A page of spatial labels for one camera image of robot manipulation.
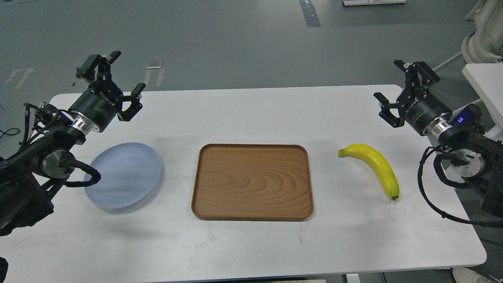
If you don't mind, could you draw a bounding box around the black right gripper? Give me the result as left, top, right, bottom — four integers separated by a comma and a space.
374, 60, 452, 136

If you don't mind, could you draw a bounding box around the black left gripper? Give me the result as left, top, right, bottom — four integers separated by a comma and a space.
68, 51, 146, 133

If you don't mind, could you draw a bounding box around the light blue plate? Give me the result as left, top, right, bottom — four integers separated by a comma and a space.
85, 143, 162, 210

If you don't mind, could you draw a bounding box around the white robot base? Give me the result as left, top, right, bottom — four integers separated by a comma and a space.
461, 0, 503, 63

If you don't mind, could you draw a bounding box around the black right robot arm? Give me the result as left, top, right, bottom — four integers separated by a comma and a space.
374, 60, 502, 228

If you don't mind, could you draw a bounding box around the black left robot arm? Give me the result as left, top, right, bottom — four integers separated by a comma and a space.
0, 51, 146, 236

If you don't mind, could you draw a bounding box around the yellow banana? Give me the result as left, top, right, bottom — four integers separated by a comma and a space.
338, 143, 400, 201

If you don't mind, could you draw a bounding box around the white side table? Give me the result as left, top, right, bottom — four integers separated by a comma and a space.
462, 63, 503, 140

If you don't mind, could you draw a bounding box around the white board on floor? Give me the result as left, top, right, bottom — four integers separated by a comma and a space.
342, 0, 407, 7

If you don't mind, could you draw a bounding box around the brown wooden tray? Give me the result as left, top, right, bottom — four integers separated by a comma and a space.
191, 143, 314, 222

